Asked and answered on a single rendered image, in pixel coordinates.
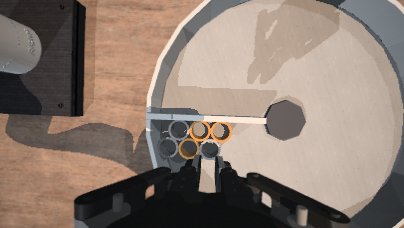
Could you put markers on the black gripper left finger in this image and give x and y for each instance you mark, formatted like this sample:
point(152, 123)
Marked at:
point(103, 206)

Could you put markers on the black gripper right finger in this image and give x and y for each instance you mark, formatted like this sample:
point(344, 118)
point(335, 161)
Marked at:
point(289, 206)

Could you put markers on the bronze bushing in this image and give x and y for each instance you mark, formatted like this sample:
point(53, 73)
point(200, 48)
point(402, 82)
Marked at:
point(199, 138)
point(221, 139)
point(186, 154)

